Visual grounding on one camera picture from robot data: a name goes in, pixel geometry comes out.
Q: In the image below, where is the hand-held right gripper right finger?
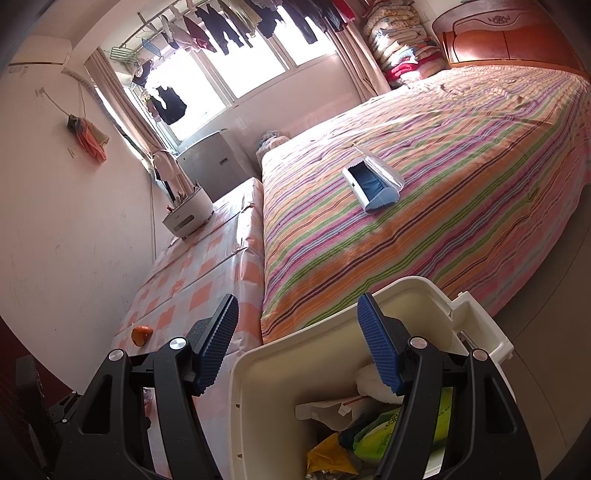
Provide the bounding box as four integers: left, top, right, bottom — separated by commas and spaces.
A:
357, 292, 541, 480

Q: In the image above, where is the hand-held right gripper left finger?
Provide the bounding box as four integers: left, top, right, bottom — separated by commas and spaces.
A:
58, 293, 240, 480

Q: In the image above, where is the white fluffy roller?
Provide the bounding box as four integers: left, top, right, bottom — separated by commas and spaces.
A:
355, 364, 402, 406

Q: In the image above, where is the cream plastic bin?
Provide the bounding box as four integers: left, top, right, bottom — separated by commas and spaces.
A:
229, 276, 514, 480

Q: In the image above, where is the white cardboard box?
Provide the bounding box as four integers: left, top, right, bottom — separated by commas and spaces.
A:
295, 392, 370, 430

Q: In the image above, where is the pale green packet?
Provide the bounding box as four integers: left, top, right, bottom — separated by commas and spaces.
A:
427, 388, 455, 467

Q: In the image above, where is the green plastic bag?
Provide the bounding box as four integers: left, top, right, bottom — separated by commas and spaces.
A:
353, 408, 407, 460

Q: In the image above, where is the yellow wrapper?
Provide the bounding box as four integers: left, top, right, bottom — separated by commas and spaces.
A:
306, 433, 358, 476

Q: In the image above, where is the orange checked tablecloth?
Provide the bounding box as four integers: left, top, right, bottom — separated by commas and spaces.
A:
113, 178, 265, 480

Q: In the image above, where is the striped bed blanket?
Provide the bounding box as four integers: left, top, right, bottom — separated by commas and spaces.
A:
260, 65, 591, 344

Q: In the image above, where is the white desk organizer box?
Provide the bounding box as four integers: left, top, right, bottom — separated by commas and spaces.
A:
161, 182, 215, 239

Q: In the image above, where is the blue white case on bed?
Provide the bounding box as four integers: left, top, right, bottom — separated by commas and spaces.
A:
342, 154, 406, 215

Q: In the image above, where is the grey standing appliance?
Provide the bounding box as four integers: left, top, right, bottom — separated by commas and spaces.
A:
178, 130, 259, 204

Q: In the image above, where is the dotted cloth covered stool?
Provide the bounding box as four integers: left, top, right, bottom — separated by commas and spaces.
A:
256, 131, 291, 160

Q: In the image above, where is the orange hanging cloth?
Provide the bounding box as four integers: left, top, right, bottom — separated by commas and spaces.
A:
67, 114, 110, 163

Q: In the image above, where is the black hanging garment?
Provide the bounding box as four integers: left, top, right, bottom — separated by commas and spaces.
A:
150, 85, 188, 125

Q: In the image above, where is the wide beige curtain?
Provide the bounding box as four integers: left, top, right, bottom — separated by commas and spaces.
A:
85, 48, 178, 185

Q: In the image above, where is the window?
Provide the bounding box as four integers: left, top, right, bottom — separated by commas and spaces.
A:
139, 28, 352, 144

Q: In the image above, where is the narrow beige curtain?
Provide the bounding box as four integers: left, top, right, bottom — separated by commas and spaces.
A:
330, 21, 393, 97

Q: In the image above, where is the stack of folded quilts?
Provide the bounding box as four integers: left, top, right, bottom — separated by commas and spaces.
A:
360, 0, 451, 88

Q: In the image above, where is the row of hanging clothes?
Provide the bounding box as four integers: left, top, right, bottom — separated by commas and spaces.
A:
157, 0, 365, 54

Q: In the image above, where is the wooden bed headboard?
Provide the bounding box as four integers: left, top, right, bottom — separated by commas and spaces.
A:
431, 0, 585, 72

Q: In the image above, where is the white air conditioner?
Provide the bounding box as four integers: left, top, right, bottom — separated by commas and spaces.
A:
7, 37, 75, 65

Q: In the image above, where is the wire drying rack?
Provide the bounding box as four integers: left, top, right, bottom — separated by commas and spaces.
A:
110, 39, 163, 63

